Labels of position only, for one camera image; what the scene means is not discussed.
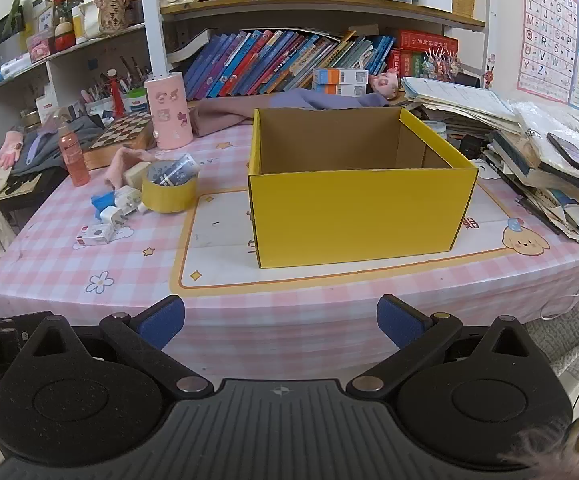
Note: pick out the yellow tape roll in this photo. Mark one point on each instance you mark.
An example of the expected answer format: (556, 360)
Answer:
(162, 200)

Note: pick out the red apple jar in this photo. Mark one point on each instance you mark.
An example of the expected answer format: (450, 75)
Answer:
(64, 35)

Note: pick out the pink knit glove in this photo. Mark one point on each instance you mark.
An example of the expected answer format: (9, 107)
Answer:
(11, 152)

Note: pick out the stack of papers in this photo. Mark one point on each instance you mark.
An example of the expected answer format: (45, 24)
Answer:
(459, 100)

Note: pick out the stack of books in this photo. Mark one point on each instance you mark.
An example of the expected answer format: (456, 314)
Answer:
(544, 185)

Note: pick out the gold tin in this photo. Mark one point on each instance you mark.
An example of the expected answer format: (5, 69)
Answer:
(30, 119)

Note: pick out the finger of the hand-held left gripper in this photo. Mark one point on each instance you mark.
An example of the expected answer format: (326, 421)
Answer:
(14, 321)

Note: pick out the wooden chessboard box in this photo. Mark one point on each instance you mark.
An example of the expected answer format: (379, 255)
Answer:
(119, 130)

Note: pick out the alphabet wall poster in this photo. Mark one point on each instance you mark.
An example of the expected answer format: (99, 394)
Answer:
(547, 35)

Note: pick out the red thick books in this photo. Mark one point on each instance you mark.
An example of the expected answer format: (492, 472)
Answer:
(427, 42)

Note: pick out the beige block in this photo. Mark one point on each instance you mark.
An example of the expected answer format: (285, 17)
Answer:
(134, 175)

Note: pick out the mauve cloth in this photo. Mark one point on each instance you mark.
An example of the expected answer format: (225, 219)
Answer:
(219, 117)

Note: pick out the white jar green lid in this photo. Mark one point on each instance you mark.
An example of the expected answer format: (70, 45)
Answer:
(134, 102)

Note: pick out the white plastic bag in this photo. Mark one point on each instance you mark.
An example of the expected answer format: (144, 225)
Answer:
(559, 120)

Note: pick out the pink spray bottle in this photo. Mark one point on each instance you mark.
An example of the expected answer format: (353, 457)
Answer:
(73, 160)

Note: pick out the white lamp pole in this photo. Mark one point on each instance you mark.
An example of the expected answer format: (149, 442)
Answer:
(154, 20)

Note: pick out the white shelf unit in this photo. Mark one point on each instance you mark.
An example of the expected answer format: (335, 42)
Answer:
(64, 67)

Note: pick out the white straws box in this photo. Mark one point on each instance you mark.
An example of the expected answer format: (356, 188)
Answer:
(47, 108)

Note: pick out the row of colourful books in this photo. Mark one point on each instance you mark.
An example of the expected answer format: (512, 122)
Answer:
(269, 65)

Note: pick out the grey cloth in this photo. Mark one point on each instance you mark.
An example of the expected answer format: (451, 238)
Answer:
(44, 147)

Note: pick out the pink pig toy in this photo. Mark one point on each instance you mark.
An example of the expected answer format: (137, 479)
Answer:
(387, 84)

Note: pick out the pink checked tablecloth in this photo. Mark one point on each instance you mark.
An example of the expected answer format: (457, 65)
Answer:
(134, 260)

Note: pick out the colourful toy figure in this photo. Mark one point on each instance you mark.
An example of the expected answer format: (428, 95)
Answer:
(442, 65)

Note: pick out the black smartphone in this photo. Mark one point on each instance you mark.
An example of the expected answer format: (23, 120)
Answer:
(572, 152)

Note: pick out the orange white carton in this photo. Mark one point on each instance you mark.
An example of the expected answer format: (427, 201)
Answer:
(342, 90)
(342, 76)

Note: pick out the pink cylinder holder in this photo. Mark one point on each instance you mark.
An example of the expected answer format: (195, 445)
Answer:
(169, 115)

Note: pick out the yellow cardboard box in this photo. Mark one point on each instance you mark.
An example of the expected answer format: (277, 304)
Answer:
(359, 215)

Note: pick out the small white red box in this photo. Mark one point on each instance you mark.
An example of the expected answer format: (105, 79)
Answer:
(94, 234)

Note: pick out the fluffy pompom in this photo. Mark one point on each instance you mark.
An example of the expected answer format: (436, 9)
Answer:
(559, 442)

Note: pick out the wooden bookshelf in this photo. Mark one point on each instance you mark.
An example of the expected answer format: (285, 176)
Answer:
(319, 7)

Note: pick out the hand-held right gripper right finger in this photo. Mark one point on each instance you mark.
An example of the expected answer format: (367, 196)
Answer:
(399, 319)

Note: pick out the blue packet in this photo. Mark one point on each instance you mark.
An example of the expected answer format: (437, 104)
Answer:
(100, 203)

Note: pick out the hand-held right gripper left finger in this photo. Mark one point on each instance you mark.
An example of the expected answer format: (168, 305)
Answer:
(162, 319)

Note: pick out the lavender cloth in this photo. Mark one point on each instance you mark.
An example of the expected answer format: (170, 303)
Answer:
(319, 99)

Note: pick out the pen holders with pens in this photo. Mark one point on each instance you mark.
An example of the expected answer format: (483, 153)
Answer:
(96, 92)

